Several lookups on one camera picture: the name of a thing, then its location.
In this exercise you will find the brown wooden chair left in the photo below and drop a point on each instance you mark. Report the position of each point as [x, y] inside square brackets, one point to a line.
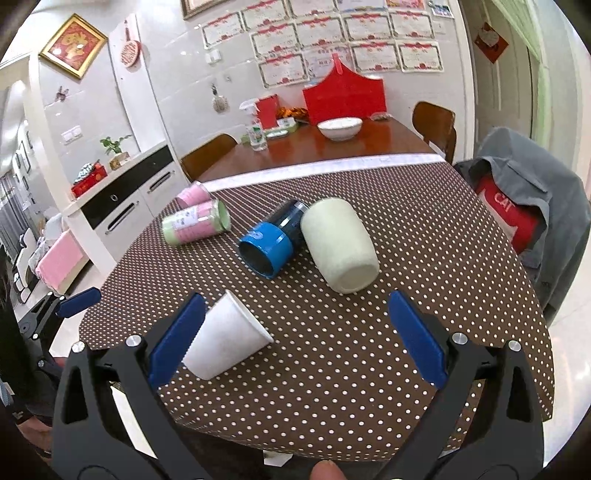
[201, 159]

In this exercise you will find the white paper cup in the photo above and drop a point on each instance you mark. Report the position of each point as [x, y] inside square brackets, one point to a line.
[230, 334]

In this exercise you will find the green white tissue box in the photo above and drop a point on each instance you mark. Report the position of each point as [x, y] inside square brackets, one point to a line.
[286, 124]

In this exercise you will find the brown wooden chair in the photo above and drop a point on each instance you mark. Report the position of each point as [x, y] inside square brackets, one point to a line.
[436, 125]
[201, 159]

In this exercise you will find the red cat garment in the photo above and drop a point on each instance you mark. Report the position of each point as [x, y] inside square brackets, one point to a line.
[521, 224]

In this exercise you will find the small pink cup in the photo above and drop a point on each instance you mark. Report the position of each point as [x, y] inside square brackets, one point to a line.
[193, 195]

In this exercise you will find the gold framed red picture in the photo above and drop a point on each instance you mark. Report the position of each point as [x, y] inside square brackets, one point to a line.
[74, 46]

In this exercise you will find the grey jacket on chair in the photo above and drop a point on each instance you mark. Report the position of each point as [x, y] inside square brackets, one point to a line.
[540, 205]

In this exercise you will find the red gift bag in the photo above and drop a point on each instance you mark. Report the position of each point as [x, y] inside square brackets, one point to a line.
[344, 93]

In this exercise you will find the pale green fuzzy cup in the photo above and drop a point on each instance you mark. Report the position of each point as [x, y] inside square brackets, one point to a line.
[340, 245]

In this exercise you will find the round red wall ornament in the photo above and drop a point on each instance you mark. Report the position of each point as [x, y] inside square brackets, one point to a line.
[130, 50]

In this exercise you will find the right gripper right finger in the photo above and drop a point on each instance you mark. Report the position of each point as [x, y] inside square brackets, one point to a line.
[505, 439]

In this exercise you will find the potted green plant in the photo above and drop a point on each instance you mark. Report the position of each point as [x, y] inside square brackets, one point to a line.
[114, 150]

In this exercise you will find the brown polka dot tablecloth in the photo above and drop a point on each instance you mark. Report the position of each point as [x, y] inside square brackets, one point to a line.
[337, 382]

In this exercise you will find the white black sideboard cabinet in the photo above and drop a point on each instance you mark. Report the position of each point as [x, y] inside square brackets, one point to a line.
[110, 216]

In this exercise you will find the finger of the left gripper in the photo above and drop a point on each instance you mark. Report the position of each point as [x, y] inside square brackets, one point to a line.
[45, 318]

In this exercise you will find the clear spray bottle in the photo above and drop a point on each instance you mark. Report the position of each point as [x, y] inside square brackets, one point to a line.
[254, 127]

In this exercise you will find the blue black tin can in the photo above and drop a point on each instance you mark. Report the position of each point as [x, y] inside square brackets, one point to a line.
[269, 245]

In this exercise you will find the red box on sideboard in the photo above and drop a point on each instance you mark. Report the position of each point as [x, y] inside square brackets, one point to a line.
[89, 175]

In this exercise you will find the pink green tin can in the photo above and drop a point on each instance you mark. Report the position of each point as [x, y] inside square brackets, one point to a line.
[197, 222]

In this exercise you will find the small red box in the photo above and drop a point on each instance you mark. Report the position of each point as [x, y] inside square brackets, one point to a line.
[266, 111]

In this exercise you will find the brown wooden chair far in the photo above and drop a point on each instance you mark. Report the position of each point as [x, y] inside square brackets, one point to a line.
[436, 125]

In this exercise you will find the white ceramic bowl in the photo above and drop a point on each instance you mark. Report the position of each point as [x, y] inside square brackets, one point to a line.
[340, 129]

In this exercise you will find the pink cloth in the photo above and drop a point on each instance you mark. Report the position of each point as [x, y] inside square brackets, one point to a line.
[62, 263]

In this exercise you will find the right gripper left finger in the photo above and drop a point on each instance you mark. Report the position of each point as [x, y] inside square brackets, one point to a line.
[89, 438]

